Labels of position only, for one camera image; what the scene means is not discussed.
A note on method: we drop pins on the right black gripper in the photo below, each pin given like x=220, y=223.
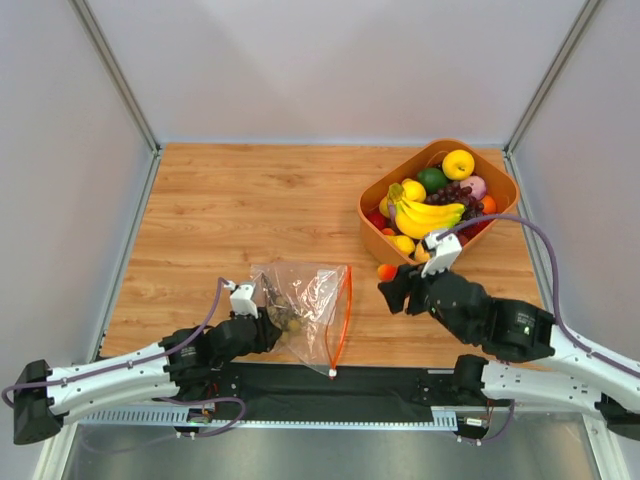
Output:
x=417, y=293

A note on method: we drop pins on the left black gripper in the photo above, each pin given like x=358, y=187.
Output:
x=265, y=329

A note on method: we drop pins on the brown longan bunch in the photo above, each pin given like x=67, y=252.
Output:
x=282, y=305

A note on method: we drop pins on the yellow banana bunch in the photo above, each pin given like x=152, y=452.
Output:
x=415, y=219

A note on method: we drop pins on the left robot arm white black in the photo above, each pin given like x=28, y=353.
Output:
x=183, y=366

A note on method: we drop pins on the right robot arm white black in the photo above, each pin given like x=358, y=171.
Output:
x=525, y=356

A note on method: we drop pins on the peach fruit front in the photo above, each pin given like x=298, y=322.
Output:
x=421, y=253

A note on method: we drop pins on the small yellow lemon front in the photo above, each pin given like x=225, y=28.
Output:
x=404, y=244

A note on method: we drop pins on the red pepper in bin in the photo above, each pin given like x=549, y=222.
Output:
x=377, y=219

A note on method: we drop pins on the dark purple grape bunch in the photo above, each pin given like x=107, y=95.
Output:
x=457, y=192

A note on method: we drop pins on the green lime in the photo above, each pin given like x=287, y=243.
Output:
x=432, y=179

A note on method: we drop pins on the orange fruit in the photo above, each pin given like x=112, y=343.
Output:
x=489, y=205

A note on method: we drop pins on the purple onion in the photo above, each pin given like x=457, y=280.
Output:
x=474, y=186

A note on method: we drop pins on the yellow apple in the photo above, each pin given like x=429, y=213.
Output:
x=458, y=165

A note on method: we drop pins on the orange plastic bin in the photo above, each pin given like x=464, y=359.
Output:
x=501, y=186

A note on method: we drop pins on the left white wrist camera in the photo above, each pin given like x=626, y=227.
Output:
x=241, y=299

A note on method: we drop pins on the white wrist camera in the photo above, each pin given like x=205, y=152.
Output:
x=241, y=299
x=443, y=248

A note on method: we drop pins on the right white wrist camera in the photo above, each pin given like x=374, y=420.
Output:
x=443, y=248

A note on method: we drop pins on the grey cable duct rail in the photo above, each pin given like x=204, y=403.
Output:
x=416, y=416

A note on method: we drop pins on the right aluminium frame post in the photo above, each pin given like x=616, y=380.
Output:
x=561, y=59

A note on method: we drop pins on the aluminium frame post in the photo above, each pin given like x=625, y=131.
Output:
x=561, y=59
x=98, y=39

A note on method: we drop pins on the left aluminium frame post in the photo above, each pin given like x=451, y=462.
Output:
x=98, y=39

